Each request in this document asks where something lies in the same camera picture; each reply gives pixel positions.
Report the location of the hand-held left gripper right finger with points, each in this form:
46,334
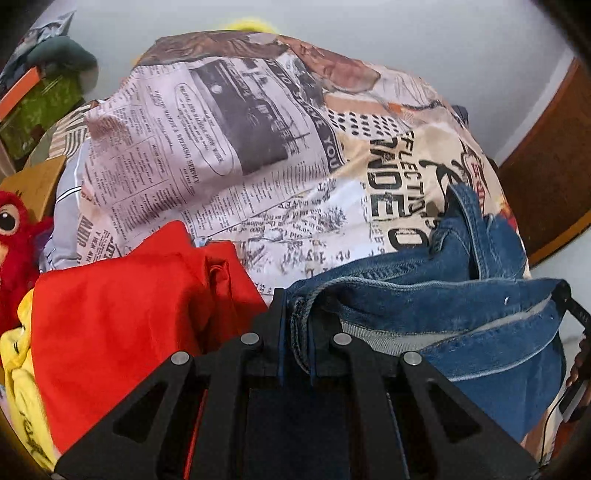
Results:
369,397

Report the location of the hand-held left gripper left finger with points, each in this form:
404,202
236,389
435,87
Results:
217,397

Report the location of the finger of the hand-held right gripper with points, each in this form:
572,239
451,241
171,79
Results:
562,297

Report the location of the blue denim jacket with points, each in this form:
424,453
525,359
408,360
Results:
438,314

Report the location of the person's right hand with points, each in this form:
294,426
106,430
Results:
581,362

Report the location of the red cloth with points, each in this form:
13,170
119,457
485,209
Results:
129,323

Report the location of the brown wooden door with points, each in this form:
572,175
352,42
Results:
549,175

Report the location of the yellow cloth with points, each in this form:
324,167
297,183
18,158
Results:
23,378

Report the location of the red plush toy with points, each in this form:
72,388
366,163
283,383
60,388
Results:
16,249

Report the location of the brown cardboard box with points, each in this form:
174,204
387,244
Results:
39,187

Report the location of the striped printed pillow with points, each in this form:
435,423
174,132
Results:
64,131

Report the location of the orange box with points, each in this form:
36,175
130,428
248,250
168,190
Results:
21,92

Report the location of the grey plush toy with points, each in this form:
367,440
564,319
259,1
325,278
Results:
69,57

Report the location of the yellow curved cushion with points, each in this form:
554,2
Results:
251,24

